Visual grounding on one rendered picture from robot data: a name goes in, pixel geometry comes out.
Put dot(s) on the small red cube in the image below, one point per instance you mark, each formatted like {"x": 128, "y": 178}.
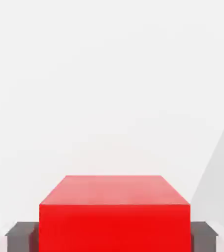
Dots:
{"x": 114, "y": 222}

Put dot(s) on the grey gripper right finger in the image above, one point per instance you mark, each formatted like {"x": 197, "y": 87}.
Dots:
{"x": 203, "y": 239}

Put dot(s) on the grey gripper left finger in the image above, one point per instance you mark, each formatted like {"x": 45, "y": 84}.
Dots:
{"x": 20, "y": 239}

